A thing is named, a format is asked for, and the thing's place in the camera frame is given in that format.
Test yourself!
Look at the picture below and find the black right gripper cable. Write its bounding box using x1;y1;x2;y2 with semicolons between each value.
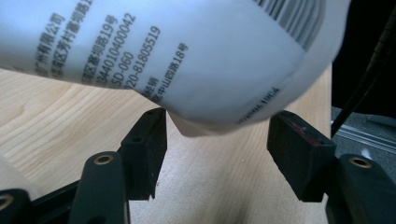
330;4;396;138

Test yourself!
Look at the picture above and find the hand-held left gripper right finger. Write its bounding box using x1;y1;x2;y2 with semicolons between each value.
266;109;338;203

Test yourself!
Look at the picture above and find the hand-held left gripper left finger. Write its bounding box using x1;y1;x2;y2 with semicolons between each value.
120;107;168;201

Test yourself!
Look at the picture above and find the metal floor rail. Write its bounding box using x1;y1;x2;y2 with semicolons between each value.
335;122;396;155

